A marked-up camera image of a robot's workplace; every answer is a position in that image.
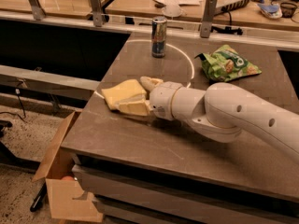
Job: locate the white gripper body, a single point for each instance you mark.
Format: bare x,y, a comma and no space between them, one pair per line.
162,99

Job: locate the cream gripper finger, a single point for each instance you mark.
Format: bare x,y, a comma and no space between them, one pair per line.
150,83
137,108

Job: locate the yellow sponge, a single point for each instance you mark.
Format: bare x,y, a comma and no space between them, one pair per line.
128,91

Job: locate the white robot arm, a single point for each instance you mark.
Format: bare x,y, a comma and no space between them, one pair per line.
221,113

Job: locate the green rice chip bag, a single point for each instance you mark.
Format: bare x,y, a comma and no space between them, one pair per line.
225,64

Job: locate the blue silver energy drink can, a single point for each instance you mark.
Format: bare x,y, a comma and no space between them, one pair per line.
158,36

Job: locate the white face mask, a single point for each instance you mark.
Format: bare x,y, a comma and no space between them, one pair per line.
172,11

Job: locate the orange ball in box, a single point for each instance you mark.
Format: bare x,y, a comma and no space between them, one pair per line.
68,178

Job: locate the cardboard box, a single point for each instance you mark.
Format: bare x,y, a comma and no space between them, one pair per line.
67,199

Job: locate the power strip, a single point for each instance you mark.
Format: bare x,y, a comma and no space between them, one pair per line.
229,5

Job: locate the blue white cloth item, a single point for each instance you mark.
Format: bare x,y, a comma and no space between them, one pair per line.
271,11

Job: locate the black mesh cup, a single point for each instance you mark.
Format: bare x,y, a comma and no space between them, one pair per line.
288,9

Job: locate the metal bracket right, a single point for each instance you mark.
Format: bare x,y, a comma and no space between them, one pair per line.
209,12

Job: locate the metal bracket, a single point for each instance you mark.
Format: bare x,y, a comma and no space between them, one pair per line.
209,12
37,10
97,13

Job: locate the metal bracket middle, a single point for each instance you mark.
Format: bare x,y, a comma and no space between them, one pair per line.
97,13

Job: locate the metal bracket left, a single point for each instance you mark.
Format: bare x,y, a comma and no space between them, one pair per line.
37,10

